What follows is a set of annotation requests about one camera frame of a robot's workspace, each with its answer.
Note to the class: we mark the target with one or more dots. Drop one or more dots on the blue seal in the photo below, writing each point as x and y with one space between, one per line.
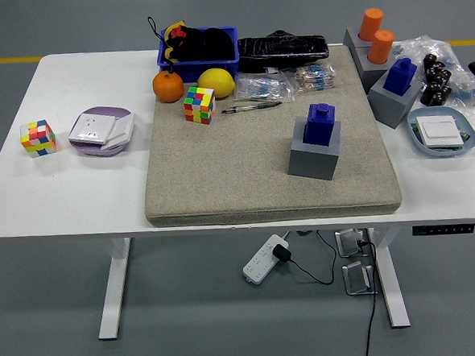
317 124
398 77

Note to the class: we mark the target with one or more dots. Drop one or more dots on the grey seal holder block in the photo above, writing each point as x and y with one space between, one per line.
313 163
394 110
366 73
350 38

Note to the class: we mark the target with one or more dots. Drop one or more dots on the orange cylinder seal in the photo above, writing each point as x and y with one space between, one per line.
380 48
370 24

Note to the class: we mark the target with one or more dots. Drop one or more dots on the black capacitors cluster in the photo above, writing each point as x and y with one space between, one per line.
435 83

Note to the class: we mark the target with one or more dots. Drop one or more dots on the light blue tray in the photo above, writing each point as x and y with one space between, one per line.
439 112

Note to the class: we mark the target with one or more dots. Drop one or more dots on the clear plastic bag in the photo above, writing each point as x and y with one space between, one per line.
427 45

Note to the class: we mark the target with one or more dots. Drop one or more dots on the green circuit board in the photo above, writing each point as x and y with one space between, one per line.
465 136

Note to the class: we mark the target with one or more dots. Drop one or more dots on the black table control panel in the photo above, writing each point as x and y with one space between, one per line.
442 229

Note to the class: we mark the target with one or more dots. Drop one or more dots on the bag of brown resistors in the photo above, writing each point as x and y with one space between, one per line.
314 77

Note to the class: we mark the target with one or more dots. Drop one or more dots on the metal floor box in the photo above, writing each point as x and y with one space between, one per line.
356 277
350 241

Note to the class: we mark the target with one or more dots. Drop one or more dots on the bag of blue resistors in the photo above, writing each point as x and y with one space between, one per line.
262 88

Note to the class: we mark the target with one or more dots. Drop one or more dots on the white table leg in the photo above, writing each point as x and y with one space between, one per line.
391 281
113 290

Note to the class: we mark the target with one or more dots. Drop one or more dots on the black pen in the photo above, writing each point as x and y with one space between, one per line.
251 107

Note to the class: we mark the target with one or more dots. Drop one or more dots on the yellow lemon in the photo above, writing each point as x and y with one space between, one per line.
216 83

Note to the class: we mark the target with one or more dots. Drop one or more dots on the black plug adapter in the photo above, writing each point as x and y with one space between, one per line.
281 252

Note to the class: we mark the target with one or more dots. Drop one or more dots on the grey-brown mat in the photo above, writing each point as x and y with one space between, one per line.
228 166

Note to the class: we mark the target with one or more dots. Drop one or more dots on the blue plastic bin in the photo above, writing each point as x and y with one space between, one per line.
198 69

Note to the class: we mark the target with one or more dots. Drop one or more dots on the colourful puzzle cube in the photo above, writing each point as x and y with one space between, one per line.
37 138
198 105

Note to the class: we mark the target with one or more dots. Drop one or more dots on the white power strip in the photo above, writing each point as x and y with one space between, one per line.
260 261

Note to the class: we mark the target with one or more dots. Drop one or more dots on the orange fruit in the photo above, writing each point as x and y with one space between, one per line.
168 87

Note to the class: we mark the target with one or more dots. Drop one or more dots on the purple tray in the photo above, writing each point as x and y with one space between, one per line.
98 149

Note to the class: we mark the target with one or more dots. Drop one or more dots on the white switch panel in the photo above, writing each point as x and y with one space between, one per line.
440 131

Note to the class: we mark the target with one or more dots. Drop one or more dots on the white switch plate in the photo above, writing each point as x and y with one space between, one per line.
123 128

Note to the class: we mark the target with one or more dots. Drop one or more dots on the white wall socket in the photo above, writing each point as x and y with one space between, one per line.
91 128

